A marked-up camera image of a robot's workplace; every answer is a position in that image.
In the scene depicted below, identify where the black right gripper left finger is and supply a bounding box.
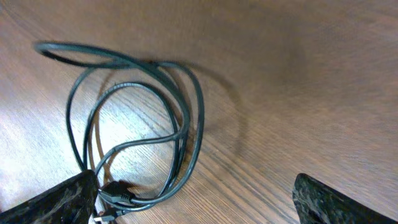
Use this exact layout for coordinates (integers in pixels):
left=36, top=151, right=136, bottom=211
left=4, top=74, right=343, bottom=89
left=1, top=170, right=98, bottom=224

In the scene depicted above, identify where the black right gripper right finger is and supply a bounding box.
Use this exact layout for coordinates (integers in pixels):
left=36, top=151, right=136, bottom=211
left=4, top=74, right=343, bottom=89
left=292, top=173, right=397, bottom=224

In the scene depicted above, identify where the thick black USB cable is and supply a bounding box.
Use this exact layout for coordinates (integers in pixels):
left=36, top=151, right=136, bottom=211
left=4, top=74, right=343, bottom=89
left=32, top=40, right=206, bottom=223

